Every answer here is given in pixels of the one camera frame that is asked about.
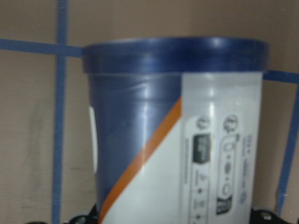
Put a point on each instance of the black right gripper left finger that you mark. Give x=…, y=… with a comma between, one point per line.
x=89, y=218

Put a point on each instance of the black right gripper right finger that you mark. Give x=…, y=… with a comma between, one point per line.
x=263, y=216

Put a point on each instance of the blue white tennis ball can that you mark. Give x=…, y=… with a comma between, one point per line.
x=174, y=127

